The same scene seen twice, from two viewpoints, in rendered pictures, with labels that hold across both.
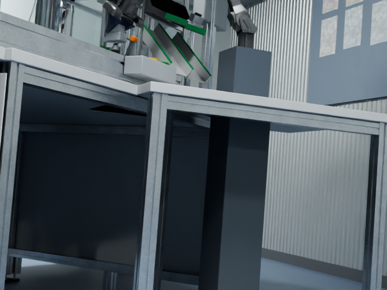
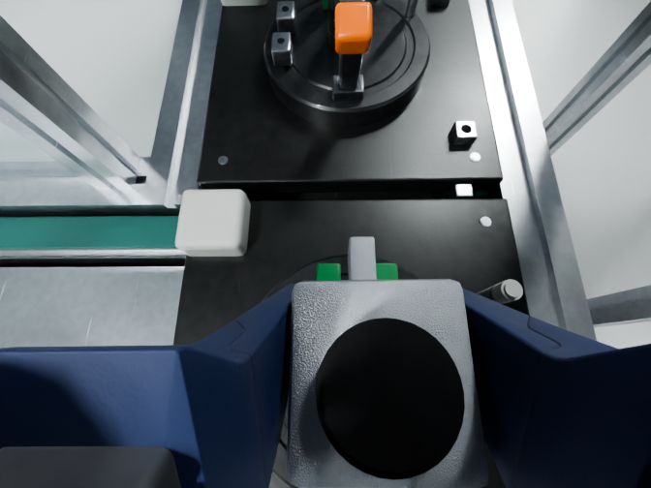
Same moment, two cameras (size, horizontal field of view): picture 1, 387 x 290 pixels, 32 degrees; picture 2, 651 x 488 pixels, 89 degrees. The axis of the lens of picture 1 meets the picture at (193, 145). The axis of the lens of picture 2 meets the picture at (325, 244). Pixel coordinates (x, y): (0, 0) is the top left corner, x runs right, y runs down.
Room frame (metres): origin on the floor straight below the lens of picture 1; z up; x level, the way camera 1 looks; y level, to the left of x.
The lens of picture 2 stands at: (2.35, 0.31, 1.20)
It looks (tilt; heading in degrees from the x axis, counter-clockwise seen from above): 71 degrees down; 65
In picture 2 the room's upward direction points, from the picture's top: 5 degrees counter-clockwise
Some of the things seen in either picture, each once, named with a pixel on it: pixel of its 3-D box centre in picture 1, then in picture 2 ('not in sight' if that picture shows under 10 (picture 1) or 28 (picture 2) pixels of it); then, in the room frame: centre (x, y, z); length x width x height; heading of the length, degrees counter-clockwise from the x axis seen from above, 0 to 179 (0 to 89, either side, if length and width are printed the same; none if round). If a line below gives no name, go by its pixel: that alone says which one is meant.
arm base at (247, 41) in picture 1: (245, 43); not in sight; (2.38, -0.16, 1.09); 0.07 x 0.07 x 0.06; 23
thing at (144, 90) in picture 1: (234, 112); not in sight; (2.42, -0.14, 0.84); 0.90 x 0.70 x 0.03; 113
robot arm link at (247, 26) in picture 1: (245, 26); not in sight; (2.37, -0.15, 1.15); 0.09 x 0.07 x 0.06; 10
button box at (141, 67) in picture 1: (151, 71); not in sight; (2.17, 0.16, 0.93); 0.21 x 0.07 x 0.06; 151
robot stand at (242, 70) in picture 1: (242, 79); not in sight; (2.38, -0.16, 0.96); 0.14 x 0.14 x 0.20; 23
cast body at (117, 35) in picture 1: (114, 32); (370, 346); (2.36, 0.31, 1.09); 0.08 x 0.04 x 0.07; 61
